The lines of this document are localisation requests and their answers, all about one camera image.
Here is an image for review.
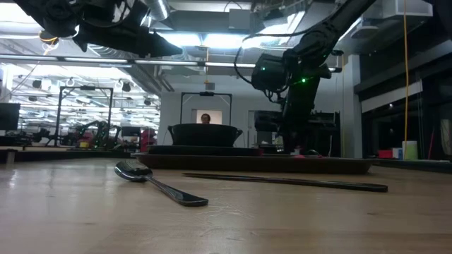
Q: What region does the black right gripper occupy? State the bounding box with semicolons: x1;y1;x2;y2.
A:
281;65;333;155

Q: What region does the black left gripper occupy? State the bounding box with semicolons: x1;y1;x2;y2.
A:
72;0;184;59

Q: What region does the dark metal knife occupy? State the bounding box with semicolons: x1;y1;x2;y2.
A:
182;171;388;193

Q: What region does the black round bowl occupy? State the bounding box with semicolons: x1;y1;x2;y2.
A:
167;123;244;148

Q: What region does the dark metal spoon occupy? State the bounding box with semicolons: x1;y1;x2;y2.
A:
114;159;209;207

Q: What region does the brown plastic tray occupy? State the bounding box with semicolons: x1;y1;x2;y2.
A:
131;152;378;175

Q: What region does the black cabinet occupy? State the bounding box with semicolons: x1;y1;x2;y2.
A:
310;111;342;158

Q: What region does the small black monitor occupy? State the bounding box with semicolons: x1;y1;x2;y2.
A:
120;126;142;138

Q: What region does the grey ceiling box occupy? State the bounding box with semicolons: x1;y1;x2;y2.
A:
228;8;253;31

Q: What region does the white and green cylinder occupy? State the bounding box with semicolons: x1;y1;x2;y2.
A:
401;140;419;161

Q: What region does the large black monitor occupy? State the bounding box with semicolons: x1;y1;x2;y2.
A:
0;102;21;132

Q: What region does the white ceiling unit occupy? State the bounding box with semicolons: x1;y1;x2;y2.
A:
367;0;434;19

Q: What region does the long ceiling light rail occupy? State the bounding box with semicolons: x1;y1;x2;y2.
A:
0;54;343;73

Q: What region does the silver ceiling duct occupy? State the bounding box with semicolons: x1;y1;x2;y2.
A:
143;0;171;21

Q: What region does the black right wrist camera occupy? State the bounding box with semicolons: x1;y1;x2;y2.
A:
251;52;289;93

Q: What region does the black gantry frame with camera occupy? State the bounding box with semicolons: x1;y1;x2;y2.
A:
180;91;233;125

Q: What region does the tall black stand frame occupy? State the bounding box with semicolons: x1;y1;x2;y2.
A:
54;85;114;147

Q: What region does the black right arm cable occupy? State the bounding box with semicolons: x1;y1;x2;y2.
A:
233;31;294;85

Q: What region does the long yellow cable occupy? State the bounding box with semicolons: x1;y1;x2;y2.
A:
403;0;410;143

